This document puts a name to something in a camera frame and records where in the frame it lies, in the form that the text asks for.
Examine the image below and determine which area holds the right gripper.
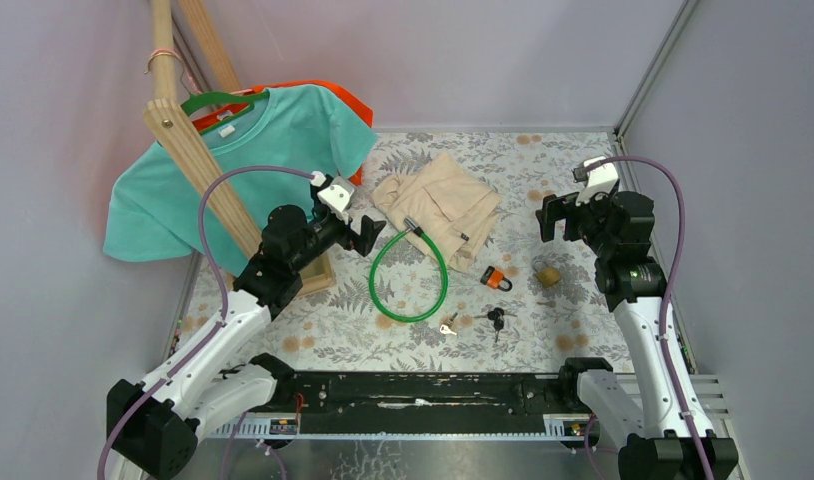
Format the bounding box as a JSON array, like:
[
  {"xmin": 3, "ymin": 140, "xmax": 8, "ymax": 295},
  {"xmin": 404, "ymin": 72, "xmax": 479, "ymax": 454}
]
[{"xmin": 534, "ymin": 187, "xmax": 617, "ymax": 257}]

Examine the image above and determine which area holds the green cable lock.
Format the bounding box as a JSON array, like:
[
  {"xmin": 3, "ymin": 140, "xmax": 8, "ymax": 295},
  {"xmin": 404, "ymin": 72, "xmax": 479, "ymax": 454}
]
[{"xmin": 368, "ymin": 217, "xmax": 450, "ymax": 325}]

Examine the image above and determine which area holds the brass padlock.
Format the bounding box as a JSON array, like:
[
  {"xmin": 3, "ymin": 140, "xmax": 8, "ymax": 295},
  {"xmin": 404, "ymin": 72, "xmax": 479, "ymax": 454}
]
[{"xmin": 532, "ymin": 259, "xmax": 562, "ymax": 288}]

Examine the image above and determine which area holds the orange black small lock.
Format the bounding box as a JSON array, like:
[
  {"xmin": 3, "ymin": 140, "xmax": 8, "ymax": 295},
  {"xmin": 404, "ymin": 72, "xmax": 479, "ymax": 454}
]
[{"xmin": 480, "ymin": 266, "xmax": 513, "ymax": 292}]

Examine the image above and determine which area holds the black-headed key bunch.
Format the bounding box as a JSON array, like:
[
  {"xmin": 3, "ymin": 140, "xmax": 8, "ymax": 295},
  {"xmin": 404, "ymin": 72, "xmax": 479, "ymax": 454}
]
[{"xmin": 475, "ymin": 307, "xmax": 518, "ymax": 344}]

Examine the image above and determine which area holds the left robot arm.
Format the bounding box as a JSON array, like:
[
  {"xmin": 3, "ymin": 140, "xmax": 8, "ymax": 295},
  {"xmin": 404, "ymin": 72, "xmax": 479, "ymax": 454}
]
[{"xmin": 96, "ymin": 200, "xmax": 386, "ymax": 479}]

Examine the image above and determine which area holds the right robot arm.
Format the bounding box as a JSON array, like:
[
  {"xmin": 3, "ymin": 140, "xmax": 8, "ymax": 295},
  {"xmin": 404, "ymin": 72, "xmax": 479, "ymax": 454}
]
[{"xmin": 535, "ymin": 192, "xmax": 739, "ymax": 479}]

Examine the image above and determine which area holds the folded beige cloth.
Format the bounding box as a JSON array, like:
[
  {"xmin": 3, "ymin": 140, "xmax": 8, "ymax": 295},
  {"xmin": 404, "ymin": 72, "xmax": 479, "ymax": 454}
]
[{"xmin": 371, "ymin": 152, "xmax": 502, "ymax": 273}]

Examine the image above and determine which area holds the floral table mat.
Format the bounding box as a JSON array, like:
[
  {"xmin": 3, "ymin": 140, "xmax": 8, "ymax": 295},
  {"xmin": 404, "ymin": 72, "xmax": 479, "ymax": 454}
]
[{"xmin": 170, "ymin": 131, "xmax": 673, "ymax": 374}]

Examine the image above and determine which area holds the orange garment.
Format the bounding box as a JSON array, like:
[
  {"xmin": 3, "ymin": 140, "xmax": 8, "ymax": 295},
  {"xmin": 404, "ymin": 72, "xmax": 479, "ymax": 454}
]
[{"xmin": 192, "ymin": 80, "xmax": 377, "ymax": 185}]

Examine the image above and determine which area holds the green clothes hanger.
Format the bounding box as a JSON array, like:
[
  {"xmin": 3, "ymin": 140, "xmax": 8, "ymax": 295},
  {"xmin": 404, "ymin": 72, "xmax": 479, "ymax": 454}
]
[{"xmin": 181, "ymin": 89, "xmax": 270, "ymax": 133}]

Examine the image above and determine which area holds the teal t-shirt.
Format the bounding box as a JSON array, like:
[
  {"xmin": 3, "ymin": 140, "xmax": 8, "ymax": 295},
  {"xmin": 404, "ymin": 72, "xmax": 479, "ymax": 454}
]
[{"xmin": 102, "ymin": 84, "xmax": 379, "ymax": 264}]

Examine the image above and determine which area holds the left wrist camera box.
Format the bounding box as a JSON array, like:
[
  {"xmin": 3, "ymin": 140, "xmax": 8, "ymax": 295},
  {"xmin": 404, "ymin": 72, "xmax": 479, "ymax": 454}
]
[{"xmin": 310, "ymin": 171, "xmax": 356, "ymax": 219}]

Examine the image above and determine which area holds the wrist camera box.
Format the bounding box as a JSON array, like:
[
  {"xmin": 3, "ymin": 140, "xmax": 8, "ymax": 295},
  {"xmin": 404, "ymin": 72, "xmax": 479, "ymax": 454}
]
[
  {"xmin": 572, "ymin": 156, "xmax": 619, "ymax": 205},
  {"xmin": 310, "ymin": 171, "xmax": 356, "ymax": 219}
]

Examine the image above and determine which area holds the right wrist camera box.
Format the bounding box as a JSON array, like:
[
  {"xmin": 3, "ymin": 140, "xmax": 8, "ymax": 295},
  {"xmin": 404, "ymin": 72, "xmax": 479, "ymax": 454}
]
[{"xmin": 572, "ymin": 156, "xmax": 619, "ymax": 205}]

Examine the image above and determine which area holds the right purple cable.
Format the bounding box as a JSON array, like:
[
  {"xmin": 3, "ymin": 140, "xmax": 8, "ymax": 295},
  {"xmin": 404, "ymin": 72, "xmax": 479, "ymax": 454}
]
[{"xmin": 582, "ymin": 155, "xmax": 716, "ymax": 480}]

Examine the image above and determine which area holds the purple cable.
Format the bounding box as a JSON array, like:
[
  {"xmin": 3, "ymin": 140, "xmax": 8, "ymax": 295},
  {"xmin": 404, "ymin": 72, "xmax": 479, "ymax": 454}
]
[
  {"xmin": 582, "ymin": 155, "xmax": 716, "ymax": 480},
  {"xmin": 96, "ymin": 165, "xmax": 319, "ymax": 480}
]

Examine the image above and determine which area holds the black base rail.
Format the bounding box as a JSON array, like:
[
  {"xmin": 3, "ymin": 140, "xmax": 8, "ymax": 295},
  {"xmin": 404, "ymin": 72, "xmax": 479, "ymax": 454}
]
[{"xmin": 253, "ymin": 371, "xmax": 591, "ymax": 437}]

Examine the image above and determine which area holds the wooden rack frame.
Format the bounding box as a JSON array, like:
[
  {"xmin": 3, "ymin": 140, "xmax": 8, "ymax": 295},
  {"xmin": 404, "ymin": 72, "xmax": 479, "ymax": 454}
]
[{"xmin": 143, "ymin": 0, "xmax": 337, "ymax": 296}]

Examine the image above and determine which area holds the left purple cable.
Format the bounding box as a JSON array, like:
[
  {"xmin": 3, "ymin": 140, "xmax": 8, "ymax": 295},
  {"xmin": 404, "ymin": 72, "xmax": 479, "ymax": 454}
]
[{"xmin": 96, "ymin": 165, "xmax": 319, "ymax": 480}]

